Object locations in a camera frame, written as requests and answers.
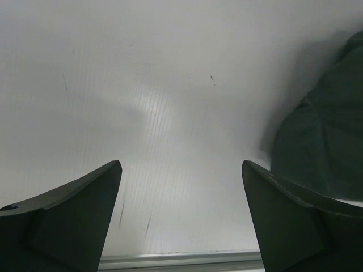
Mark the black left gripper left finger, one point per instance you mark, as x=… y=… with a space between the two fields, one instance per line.
x=63 y=229

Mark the dark grey t shirt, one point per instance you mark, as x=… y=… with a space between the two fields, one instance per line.
x=319 y=144

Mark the aluminium mounting rail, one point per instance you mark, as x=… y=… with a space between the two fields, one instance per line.
x=212 y=261

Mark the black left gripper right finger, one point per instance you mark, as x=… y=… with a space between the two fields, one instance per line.
x=298 y=229

